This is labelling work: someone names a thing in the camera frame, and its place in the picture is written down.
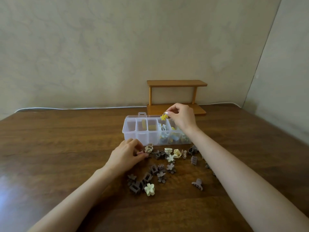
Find small wooden shelf rack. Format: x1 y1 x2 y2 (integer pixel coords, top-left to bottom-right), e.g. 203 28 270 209
146 80 208 116

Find white cable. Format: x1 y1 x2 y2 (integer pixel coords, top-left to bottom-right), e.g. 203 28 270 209
15 102 242 113

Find pile of mixed hair clips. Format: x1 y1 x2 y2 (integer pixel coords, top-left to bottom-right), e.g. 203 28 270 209
127 143 188 197

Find person's left hand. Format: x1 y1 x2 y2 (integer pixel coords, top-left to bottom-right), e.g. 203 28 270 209
104 138 149 176

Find person's right hand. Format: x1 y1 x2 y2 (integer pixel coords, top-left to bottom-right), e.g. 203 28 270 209
165 102 201 136

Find person's right forearm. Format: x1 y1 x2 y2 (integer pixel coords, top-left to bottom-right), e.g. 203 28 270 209
188 129 309 232

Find person's left forearm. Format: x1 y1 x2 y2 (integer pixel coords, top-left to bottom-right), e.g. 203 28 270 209
28 166 116 232

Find clear plastic compartment box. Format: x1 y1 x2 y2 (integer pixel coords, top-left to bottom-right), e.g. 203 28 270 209
122 112 192 146

